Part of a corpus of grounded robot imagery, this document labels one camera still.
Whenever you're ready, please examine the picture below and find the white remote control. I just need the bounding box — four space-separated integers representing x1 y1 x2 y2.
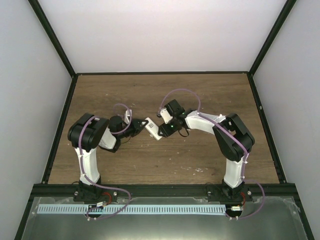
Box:
144 117 162 141

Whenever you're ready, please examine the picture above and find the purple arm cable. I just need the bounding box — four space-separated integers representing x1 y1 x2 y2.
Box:
161 88 266 221
78 102 132 221

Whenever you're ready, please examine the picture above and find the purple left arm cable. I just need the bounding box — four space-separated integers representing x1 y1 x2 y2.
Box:
78 102 132 221

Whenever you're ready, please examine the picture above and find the grey metal front plate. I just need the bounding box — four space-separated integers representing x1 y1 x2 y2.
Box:
21 197 307 240

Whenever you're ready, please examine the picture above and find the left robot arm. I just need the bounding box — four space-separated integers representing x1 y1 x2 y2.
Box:
67 110 150 202

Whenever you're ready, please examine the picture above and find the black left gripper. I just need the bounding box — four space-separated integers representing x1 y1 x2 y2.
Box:
117 119 148 140

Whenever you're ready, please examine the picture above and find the black metal enclosure frame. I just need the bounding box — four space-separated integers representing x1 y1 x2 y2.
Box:
13 0 316 240

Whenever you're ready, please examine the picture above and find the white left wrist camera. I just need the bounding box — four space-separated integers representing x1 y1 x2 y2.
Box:
124 109 132 125

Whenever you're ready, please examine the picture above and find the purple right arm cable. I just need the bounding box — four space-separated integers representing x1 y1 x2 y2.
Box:
161 88 266 221

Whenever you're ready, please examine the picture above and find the light blue slotted cable duct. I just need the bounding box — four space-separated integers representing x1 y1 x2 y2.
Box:
36 204 226 216

